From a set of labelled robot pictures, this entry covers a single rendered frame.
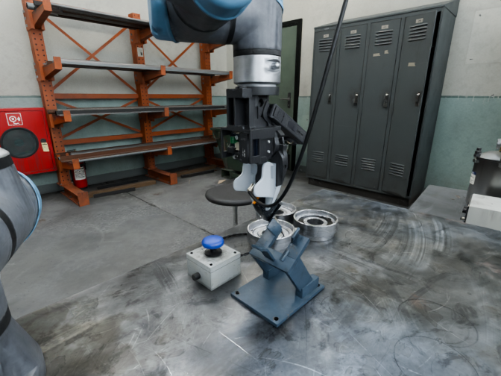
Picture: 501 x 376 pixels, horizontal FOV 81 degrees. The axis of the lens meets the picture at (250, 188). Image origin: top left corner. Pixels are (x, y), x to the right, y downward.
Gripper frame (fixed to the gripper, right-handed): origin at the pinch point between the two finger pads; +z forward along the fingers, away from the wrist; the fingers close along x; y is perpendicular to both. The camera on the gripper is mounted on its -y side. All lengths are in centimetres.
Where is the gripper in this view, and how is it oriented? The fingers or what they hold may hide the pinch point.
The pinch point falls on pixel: (264, 200)
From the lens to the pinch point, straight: 54.6
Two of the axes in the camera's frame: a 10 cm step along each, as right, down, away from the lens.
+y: -7.0, 2.1, -6.8
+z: 0.0, 9.5, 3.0
